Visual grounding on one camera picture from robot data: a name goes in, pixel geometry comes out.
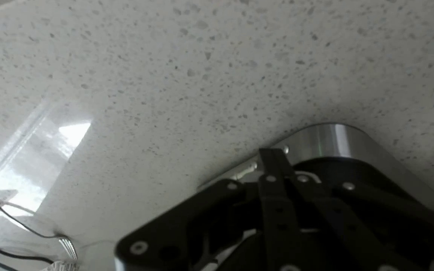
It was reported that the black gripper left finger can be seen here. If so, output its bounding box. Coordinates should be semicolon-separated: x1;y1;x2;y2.
114;147;301;271

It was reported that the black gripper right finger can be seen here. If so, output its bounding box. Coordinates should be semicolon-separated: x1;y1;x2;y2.
290;171;434;271

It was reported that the black steel coffee maker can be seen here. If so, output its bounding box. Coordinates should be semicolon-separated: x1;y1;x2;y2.
197;120;434;218

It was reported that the thin grey wire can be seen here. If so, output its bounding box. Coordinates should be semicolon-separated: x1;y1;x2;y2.
0;190;81;268

